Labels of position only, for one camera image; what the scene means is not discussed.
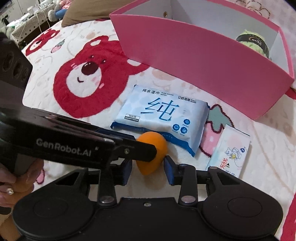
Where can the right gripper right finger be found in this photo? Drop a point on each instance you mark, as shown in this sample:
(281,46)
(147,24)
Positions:
(182,175)

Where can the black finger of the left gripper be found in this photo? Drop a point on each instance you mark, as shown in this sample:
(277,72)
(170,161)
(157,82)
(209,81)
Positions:
(127,147)

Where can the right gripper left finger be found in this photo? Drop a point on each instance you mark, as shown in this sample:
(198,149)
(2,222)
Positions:
(114,175)

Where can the orange ball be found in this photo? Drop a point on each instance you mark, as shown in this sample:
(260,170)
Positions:
(161,146)

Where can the small white tissue pack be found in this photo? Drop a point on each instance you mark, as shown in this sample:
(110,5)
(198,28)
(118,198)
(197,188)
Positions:
(230,153)

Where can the blue wet wipes pack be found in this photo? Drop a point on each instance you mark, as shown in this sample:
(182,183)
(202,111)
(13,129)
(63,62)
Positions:
(179,119)

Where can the beige sleeve forearm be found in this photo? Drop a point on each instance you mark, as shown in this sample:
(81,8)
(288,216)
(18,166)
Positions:
(8,229)

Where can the person's left hand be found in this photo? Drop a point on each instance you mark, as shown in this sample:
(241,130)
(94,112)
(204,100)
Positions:
(15,188)

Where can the bedside table with cloth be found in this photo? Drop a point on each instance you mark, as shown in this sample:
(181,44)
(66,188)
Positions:
(25,27)

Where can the white cabinet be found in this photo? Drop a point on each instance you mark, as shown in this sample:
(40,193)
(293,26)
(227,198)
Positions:
(15,9)

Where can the grey plush toy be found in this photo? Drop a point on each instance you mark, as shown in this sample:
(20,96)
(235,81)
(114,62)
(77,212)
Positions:
(59,11)

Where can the pink cardboard box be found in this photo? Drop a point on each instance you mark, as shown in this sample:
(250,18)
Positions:
(196,42)

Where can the brown pillow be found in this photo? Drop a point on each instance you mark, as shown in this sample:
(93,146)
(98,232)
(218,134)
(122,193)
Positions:
(88,10)

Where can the green yarn ball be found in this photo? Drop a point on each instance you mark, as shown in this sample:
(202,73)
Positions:
(254,41)

